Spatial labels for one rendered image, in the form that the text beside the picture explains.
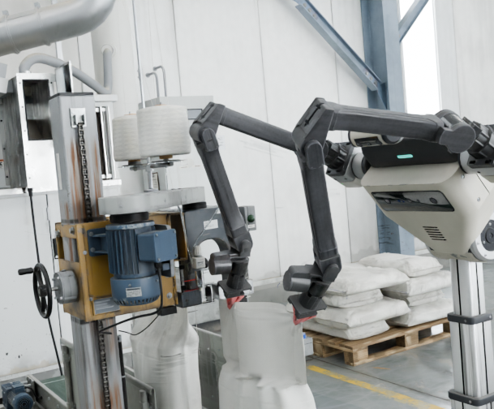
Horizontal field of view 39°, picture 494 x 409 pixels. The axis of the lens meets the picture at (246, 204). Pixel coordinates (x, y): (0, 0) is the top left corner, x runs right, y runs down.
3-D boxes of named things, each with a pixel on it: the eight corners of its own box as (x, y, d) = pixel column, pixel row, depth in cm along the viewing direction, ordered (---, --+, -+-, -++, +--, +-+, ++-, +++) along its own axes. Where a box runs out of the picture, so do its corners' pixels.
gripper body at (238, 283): (216, 285, 228) (219, 267, 224) (242, 280, 233) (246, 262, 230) (225, 297, 223) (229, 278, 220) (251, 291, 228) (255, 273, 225)
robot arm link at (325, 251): (324, 139, 161) (310, 120, 170) (302, 146, 160) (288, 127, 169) (345, 277, 185) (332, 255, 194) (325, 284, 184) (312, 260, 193)
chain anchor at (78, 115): (88, 126, 222) (87, 106, 222) (74, 127, 220) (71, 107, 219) (86, 127, 225) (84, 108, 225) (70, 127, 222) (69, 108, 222)
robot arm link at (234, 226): (215, 125, 203) (201, 121, 213) (198, 132, 202) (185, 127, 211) (258, 250, 219) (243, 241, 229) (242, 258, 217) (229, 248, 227)
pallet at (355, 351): (464, 332, 556) (463, 314, 555) (353, 367, 490) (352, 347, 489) (390, 319, 625) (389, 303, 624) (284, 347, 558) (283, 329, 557)
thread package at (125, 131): (161, 159, 240) (157, 110, 239) (122, 161, 233) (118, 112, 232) (144, 161, 253) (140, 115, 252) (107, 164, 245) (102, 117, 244)
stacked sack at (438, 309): (469, 316, 555) (468, 298, 554) (409, 333, 520) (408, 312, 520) (429, 310, 591) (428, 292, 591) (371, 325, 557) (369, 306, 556)
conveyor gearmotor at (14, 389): (43, 412, 365) (40, 385, 364) (15, 419, 357) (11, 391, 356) (28, 398, 390) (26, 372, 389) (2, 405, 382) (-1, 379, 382)
